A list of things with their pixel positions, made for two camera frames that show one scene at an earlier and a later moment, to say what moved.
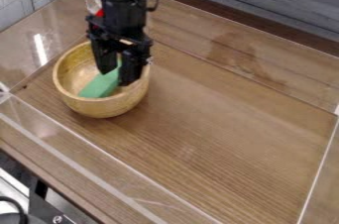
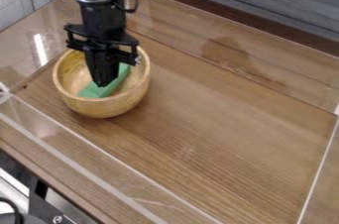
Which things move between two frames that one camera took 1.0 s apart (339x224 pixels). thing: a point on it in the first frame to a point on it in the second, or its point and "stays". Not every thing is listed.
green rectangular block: x=103 y=83 stays
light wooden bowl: x=75 y=70 stays
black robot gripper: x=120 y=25 to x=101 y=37
